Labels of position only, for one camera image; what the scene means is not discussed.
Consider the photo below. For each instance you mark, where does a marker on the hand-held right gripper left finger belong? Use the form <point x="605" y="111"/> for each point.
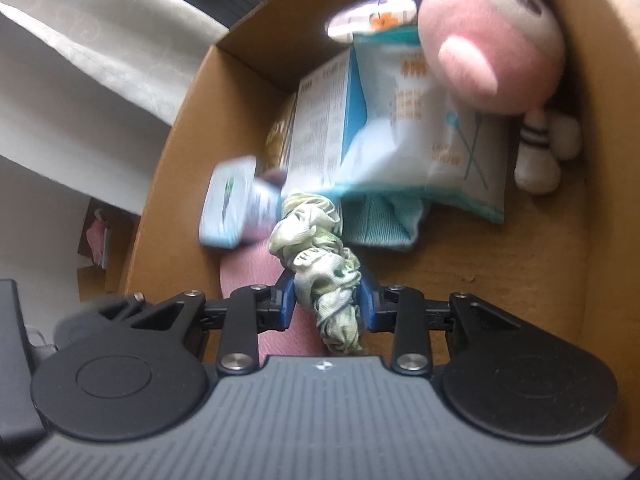
<point x="287" y="305"/>

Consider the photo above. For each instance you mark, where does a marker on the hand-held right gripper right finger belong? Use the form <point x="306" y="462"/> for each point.
<point x="365" y="305"/>

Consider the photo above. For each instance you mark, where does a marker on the green patterned scrunchie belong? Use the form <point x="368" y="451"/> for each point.
<point x="320" y="260"/>

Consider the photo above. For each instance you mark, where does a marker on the teal woven cloth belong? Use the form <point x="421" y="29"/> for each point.
<point x="385" y="220"/>

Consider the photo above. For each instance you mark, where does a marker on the large cardboard box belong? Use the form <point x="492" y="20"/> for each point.
<point x="500" y="270"/>

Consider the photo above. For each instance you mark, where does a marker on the pink waffle cloth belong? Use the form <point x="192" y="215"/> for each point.
<point x="255" y="272"/>

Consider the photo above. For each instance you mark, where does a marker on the white yogurt cup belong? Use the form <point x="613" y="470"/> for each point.
<point x="227" y="205"/>

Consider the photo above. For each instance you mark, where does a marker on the pink item in small box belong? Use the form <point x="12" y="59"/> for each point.
<point x="96" y="240"/>

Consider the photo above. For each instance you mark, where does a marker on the small cardboard box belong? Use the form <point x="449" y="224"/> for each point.
<point x="120" y="245"/>

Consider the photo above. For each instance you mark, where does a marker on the gold snack packet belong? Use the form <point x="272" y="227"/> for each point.
<point x="279" y="140"/>

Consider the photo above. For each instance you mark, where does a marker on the white teal cotton swab pack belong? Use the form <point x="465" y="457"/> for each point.
<point x="425" y="125"/>

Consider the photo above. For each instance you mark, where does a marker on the pink plush pig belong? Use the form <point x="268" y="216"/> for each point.
<point x="485" y="45"/>

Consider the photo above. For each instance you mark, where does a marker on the white floral cloth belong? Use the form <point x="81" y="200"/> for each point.
<point x="365" y="15"/>

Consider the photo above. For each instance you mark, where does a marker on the white curtain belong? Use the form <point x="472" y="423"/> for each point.
<point x="100" y="55"/>

